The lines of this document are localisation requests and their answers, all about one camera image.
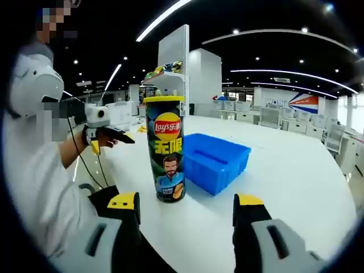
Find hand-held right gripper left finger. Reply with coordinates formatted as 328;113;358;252
49;192;174;273

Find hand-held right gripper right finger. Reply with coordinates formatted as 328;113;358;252
232;193;328;273

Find dark green chip container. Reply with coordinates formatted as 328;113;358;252
143;96;187;204

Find yellow container lid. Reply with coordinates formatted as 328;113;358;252
143;96;185;104

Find blue plastic box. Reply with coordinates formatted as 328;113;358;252
183;133;253;197

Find person's left hand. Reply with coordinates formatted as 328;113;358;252
97;131;119;149

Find white crate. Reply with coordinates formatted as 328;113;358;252
106;100;134;126

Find white table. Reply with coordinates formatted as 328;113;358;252
98;115;358;273

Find white chest device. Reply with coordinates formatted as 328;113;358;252
10;45;65;118

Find person's white shirt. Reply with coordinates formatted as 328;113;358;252
4;113;96;257

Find colourful snack packets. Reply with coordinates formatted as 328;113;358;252
144;60;183;80

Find white shelf unit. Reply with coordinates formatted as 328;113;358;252
140;24;191;118

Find white pillar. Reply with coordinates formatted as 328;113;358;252
189;47;222;117

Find ceiling light strip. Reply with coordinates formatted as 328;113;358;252
135;0;195;43
201;28;357;54
229;69;359;95

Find white office chair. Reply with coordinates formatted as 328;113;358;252
324;124;345;156

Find row of white desks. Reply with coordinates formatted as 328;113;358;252
210;96;364;179

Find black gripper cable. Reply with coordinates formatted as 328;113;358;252
67;116;109;189

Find wall poster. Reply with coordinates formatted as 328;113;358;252
265;95;320;114

